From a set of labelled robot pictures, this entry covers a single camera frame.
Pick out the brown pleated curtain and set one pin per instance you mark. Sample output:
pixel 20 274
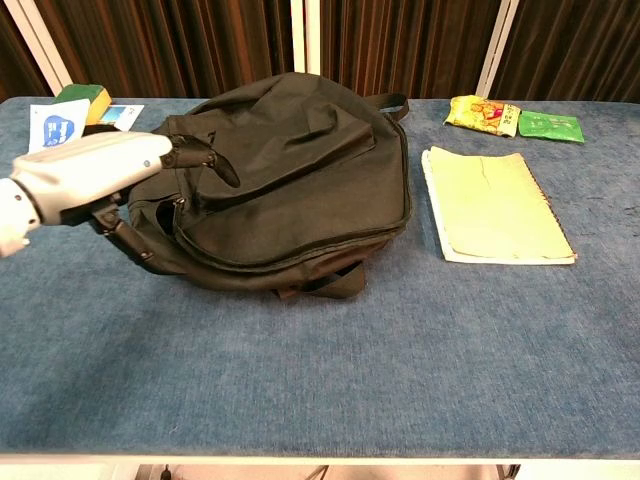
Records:
pixel 175 40

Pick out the white slanted frame post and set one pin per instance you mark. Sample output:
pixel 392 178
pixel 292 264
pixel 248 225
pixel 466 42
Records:
pixel 40 45
pixel 497 45

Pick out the pale yellow spiral notebook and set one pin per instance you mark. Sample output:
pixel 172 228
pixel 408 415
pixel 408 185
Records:
pixel 495 205

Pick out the white upright frame post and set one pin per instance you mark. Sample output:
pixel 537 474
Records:
pixel 305 35

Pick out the green yellow sponge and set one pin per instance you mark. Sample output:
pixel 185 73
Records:
pixel 87 95

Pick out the yellow snack packet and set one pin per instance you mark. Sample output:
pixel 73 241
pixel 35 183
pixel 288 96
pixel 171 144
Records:
pixel 480 116

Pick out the white blue wipes packet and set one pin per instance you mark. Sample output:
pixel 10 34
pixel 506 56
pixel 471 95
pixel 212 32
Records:
pixel 55 125

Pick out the blue white printed card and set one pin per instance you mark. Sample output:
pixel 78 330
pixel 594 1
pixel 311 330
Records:
pixel 120 116

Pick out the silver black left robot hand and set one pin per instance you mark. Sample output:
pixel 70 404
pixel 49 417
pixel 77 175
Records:
pixel 90 160

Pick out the green foil packet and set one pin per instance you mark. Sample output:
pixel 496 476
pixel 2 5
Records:
pixel 550 126

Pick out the black fabric backpack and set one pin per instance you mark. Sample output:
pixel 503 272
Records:
pixel 300 175

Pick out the blue table cloth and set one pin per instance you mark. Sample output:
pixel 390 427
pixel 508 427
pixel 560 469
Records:
pixel 320 360

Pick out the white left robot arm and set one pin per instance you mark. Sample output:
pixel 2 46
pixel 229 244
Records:
pixel 12 220

